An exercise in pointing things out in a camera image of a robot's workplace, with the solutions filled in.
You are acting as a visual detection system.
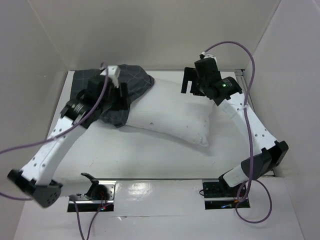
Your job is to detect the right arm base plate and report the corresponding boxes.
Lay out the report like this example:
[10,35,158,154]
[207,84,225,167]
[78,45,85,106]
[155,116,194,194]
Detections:
[199,180,240,210]

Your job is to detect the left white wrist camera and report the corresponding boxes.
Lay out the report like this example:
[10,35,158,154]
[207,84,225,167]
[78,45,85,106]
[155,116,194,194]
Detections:
[99,64,121,89]

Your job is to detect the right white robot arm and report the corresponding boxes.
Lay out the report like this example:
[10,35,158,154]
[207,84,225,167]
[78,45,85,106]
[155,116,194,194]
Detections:
[181,57,289,196]

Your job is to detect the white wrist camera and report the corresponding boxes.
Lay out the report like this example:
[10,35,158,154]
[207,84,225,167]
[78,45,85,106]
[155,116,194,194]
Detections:
[99,64,121,89]
[199,51,217,62]

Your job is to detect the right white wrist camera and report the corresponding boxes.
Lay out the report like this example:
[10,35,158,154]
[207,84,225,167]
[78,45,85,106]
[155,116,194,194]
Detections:
[199,51,217,62]

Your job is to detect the dark grey checked pillowcase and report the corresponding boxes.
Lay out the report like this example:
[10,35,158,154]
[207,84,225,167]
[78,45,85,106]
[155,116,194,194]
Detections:
[70,64,156,129]

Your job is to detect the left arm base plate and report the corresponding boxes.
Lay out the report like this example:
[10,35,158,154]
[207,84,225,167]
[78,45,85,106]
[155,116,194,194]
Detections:
[67,172,117,213]

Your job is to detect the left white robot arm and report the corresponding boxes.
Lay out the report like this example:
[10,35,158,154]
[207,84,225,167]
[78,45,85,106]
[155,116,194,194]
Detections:
[7,75,130,208]

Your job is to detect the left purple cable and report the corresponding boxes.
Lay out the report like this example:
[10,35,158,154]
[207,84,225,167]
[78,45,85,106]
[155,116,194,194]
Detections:
[0,62,111,240]

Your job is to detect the white pillow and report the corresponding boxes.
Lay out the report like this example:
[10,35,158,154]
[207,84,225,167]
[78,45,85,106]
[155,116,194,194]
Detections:
[126,79,214,147]

